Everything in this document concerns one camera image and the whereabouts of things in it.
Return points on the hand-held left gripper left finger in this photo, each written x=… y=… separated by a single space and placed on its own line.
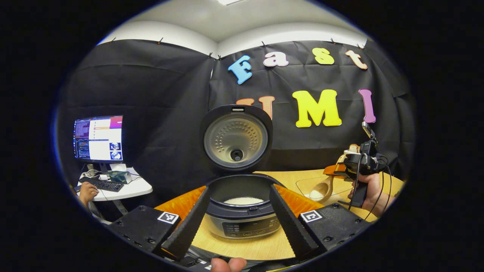
x=189 y=226

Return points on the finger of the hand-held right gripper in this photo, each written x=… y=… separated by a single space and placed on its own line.
x=334 y=170

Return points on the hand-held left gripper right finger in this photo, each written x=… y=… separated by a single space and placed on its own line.
x=289 y=223

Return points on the wooden spoon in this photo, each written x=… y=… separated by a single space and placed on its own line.
x=323 y=189

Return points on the clear box of white rice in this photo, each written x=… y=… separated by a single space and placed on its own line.
x=304 y=185

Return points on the black rice cooker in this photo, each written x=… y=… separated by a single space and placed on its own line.
x=236 y=139

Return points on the toasted bread slice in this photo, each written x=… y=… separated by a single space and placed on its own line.
x=354 y=148

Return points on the small white side table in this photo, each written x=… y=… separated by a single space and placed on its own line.
x=128 y=189

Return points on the black keyboard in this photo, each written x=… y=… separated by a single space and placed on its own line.
x=106 y=184

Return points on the computer monitor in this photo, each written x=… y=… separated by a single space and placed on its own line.
x=99 y=138

